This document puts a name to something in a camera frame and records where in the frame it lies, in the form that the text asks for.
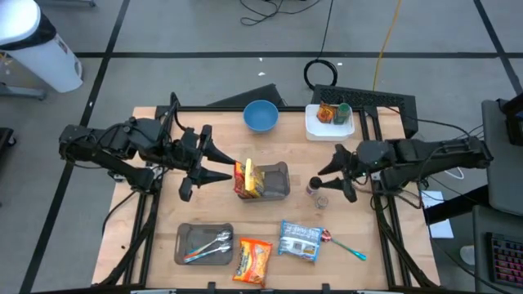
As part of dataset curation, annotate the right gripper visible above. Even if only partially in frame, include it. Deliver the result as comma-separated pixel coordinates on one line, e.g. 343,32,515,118
317,140,396,204

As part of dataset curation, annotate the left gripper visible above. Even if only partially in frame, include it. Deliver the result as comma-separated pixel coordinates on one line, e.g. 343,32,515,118
171,124,237,202

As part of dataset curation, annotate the black-lid spice jar purple label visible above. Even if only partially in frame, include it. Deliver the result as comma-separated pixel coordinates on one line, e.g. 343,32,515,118
306,176,324,196

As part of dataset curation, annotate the red-yellow ramen packet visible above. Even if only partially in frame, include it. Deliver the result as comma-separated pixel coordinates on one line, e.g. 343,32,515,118
233,161,248,200

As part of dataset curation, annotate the yellow ramen packet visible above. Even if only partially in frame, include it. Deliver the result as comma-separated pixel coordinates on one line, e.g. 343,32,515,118
244,158,266,199

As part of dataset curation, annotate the green-lid spice jar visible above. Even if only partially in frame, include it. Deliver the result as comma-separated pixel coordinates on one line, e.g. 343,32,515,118
333,102,352,126

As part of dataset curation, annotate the orange-brown food item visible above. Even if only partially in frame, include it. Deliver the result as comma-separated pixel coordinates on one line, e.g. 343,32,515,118
316,100,338,125

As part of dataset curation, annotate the blue-striped handle metal spoon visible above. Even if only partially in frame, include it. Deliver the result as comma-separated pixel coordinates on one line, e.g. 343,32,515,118
184,229,233,257

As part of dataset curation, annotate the red-headed teal spoon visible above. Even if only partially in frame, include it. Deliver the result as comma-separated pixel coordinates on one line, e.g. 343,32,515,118
320,229,368,262

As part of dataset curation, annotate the blue white ramen packet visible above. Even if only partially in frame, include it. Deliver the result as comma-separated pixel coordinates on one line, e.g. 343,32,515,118
277,220,325,263

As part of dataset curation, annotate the orange-handled metal spoon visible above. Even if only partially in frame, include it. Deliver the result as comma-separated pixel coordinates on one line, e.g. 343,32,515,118
182,242,233,264

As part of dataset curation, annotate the orange-red ramen packet green stripe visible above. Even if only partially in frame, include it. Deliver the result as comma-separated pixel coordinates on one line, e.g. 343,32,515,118
232,237,274,287

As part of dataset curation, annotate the white plastic bin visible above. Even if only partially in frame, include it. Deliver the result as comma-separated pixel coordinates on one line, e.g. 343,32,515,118
305,104,355,142

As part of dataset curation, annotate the deep grey plastic bin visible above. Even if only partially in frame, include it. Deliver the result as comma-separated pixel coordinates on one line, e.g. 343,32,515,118
239,161,292,203

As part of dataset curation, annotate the blue bowl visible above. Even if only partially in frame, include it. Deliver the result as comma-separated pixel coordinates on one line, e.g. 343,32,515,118
243,99,280,133

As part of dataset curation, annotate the flat grey tray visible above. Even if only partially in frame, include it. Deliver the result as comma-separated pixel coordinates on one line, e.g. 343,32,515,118
174,222,235,266

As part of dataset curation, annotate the black wedge-shaped panel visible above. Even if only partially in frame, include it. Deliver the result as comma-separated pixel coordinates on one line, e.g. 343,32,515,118
206,82,287,108

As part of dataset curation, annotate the black perforated panel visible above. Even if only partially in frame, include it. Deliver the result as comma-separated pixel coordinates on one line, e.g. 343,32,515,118
310,83,420,137

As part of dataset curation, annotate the white paper sheet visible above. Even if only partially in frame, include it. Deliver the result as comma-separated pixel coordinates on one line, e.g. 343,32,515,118
418,189,454,240

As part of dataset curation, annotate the black desk leg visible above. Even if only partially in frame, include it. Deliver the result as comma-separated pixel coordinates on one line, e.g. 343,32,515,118
422,185,491,225

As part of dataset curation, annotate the white round object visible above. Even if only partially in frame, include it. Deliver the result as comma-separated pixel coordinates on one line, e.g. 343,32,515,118
459,244,477,266

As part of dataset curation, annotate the grey keyboard desk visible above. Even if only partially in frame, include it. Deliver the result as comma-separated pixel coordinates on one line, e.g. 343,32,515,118
472,203,523,294

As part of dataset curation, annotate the black desk device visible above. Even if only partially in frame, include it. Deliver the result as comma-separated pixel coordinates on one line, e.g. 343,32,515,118
498,93,523,147

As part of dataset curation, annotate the backlit keyboard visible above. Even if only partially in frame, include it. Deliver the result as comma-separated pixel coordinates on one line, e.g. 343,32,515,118
485,232,523,289

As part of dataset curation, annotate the white trash can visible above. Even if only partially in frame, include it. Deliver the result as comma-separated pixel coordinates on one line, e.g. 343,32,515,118
0,0,84,94

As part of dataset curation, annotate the grey stand foot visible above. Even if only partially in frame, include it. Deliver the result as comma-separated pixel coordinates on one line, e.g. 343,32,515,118
0,81,46,101

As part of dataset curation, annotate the black floor object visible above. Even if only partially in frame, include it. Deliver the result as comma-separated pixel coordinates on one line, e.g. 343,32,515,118
0,127,17,150

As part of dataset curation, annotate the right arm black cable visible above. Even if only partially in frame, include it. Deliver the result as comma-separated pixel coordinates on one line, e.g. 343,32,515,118
353,175,424,212

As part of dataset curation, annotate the black table frame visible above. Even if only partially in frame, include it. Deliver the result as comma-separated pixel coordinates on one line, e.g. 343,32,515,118
97,92,430,294

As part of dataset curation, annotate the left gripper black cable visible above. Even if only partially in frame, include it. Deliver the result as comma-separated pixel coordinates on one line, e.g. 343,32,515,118
171,97,189,134

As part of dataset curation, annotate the left arm base cable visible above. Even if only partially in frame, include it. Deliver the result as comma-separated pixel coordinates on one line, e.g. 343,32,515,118
101,189,138,238

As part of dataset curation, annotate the black cable with coil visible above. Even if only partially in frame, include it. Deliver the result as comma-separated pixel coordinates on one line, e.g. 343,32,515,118
302,0,339,91

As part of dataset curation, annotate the black cable bundle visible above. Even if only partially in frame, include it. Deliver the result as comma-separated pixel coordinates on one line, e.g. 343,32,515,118
447,124,485,142

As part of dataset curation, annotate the yellow cable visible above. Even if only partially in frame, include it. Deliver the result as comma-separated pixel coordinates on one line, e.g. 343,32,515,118
371,0,405,91

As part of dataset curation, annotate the thin black tangled cable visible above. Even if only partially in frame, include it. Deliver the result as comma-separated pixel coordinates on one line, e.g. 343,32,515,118
239,0,324,27

